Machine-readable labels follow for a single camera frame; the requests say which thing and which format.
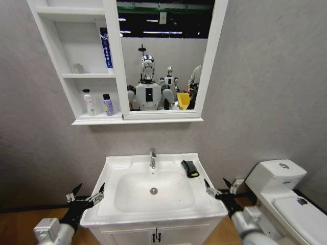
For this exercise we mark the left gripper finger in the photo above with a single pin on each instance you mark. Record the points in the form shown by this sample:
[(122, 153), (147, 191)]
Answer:
[(98, 196), (72, 195)]

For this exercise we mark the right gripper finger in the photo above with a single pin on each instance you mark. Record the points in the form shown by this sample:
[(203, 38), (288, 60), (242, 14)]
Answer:
[(211, 190), (232, 187)]

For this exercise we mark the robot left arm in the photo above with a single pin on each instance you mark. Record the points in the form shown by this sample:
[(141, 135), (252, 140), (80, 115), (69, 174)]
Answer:
[(51, 233)]

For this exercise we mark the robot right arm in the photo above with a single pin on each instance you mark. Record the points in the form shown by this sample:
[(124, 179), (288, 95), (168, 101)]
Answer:
[(253, 227)]

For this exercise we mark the white ceramic washbasin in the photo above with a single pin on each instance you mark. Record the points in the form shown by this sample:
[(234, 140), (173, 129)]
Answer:
[(132, 166)]

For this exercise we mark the cabinet mirror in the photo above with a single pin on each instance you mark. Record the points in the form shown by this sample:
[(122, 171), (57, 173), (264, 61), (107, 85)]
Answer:
[(163, 51)]

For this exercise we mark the white toilet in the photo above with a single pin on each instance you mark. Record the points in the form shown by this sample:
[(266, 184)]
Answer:
[(276, 176)]

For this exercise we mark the chrome sink drain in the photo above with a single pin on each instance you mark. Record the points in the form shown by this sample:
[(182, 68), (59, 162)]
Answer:
[(153, 191)]

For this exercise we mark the chrome toilet flush button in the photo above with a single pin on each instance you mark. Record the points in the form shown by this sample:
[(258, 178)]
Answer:
[(283, 165)]

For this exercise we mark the chrome faucet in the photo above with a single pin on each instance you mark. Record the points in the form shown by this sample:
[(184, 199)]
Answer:
[(152, 157)]

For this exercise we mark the purple bottle with black cap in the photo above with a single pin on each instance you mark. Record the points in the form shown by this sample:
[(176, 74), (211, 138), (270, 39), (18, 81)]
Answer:
[(108, 106)]

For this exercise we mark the white bottle with black cap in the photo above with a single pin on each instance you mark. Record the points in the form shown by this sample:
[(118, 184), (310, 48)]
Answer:
[(89, 103)]

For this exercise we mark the small clear glass cup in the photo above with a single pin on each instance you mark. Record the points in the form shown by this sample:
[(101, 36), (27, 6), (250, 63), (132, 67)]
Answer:
[(78, 68)]

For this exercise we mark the blue toothpaste tube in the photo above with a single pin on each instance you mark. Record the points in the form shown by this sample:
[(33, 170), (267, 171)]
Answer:
[(106, 48)]

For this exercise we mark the white wall socket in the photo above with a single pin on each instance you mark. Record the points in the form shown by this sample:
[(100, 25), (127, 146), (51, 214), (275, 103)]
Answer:
[(239, 184)]

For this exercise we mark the white wall cabinet with shelves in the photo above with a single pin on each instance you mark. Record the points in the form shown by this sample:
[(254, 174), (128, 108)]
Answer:
[(76, 15)]

